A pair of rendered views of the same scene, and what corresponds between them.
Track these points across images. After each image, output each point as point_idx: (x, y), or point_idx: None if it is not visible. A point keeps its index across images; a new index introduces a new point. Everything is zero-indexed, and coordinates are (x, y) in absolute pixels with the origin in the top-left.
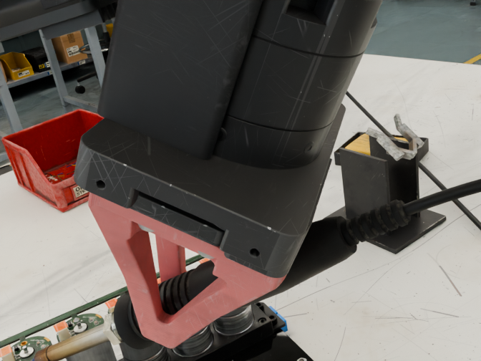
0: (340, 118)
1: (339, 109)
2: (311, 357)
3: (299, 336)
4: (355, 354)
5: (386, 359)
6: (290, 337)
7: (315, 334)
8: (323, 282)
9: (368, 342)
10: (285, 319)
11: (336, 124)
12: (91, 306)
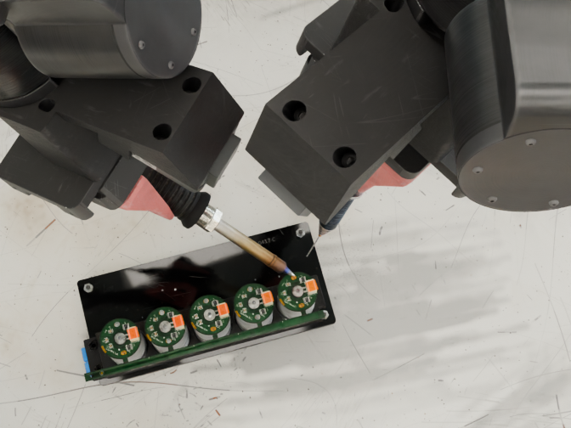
0: (11, 148)
1: (4, 162)
2: (76, 312)
3: (75, 342)
4: (40, 300)
5: (19, 284)
6: (83, 345)
7: (60, 339)
8: (21, 410)
9: (22, 309)
10: (81, 349)
11: (19, 137)
12: (244, 331)
